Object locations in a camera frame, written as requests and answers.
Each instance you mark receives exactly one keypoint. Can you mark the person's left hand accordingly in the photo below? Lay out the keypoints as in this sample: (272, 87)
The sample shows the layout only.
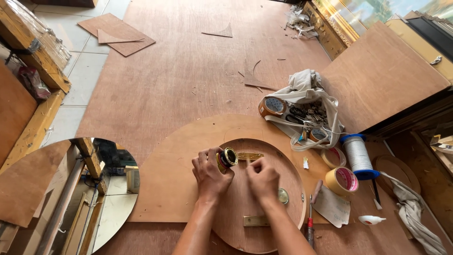
(208, 177)

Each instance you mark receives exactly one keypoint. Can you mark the person's right hand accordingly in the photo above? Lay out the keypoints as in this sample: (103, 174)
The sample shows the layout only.
(264, 184)

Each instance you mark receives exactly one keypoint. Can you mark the person's right fingers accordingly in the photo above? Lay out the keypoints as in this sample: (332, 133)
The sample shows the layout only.
(256, 168)

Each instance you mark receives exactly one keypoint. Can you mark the black and yellow tape roll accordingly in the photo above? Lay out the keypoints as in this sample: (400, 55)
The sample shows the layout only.
(228, 159)

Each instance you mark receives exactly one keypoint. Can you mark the brass hinge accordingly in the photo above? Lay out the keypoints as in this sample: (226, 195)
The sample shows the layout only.
(255, 221)
(251, 156)

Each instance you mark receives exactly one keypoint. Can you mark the round plywood panel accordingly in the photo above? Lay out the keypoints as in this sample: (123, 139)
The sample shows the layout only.
(240, 198)

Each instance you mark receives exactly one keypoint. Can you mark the round brass knob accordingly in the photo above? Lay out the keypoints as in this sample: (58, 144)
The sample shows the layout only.
(283, 196)

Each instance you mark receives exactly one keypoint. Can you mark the brown packing tape roll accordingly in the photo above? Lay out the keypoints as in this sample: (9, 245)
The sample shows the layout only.
(270, 106)

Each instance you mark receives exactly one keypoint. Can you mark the black scissors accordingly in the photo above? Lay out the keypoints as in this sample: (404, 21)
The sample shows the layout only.
(295, 115)

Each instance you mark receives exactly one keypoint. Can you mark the small masking tape roll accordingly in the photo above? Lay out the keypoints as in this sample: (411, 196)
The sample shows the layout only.
(327, 157)

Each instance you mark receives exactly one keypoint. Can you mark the large masking tape roll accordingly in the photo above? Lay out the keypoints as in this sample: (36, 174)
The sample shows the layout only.
(332, 180)

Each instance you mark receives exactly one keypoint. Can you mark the sandpaper sheet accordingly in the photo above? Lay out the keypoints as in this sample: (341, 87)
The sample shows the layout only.
(332, 209)

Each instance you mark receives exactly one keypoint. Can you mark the notched plywood offcut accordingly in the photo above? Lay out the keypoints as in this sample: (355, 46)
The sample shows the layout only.
(251, 79)

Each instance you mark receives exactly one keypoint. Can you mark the arched plywood board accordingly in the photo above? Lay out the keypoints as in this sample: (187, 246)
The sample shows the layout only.
(166, 184)

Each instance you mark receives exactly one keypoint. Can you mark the beige cloth bag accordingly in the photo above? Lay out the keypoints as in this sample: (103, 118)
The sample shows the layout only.
(304, 85)

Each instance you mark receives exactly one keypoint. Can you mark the black pen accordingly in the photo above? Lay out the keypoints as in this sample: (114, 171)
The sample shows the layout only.
(376, 193)

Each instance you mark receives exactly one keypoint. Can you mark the white glue bottle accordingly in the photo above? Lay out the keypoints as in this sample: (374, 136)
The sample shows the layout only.
(368, 220)

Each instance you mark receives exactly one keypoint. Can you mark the curved plywood offcut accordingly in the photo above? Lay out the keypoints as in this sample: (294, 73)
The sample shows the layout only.
(223, 33)

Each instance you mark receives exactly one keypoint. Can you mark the large rectangular plywood board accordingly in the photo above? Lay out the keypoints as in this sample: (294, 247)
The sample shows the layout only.
(378, 78)

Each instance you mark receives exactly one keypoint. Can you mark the pile of paper scraps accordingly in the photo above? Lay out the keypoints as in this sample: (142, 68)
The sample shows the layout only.
(299, 21)

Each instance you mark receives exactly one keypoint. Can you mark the grey cloth rag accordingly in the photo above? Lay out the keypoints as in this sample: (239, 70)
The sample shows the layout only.
(414, 212)

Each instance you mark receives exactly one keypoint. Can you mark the round mirror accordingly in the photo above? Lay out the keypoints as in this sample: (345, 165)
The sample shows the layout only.
(70, 198)

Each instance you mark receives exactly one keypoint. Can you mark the triangular plywood offcut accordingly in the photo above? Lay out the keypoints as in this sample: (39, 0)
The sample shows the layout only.
(109, 38)

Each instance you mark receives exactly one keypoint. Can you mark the rectangular plywood offcut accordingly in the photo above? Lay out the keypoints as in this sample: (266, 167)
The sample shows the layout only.
(120, 24)

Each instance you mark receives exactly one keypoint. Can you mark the small metal hook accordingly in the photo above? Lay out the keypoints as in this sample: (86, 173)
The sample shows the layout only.
(435, 60)

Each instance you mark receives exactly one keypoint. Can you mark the wooden beam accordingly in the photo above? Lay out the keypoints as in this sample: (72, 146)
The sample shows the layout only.
(35, 131)

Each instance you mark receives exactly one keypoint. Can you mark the pink plastic bag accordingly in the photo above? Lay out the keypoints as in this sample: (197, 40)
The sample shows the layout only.
(33, 81)

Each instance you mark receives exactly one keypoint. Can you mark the oval wooden frame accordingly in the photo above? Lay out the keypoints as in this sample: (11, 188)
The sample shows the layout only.
(410, 173)

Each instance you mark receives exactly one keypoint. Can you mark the ornate golden picture frame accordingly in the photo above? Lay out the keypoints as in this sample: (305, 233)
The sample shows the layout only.
(329, 28)

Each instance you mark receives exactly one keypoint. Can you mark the black picture frame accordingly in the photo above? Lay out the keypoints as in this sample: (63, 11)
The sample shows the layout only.
(431, 35)

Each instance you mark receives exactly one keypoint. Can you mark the plastic wrapped wooden frame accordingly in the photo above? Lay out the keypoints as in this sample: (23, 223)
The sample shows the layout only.
(32, 39)

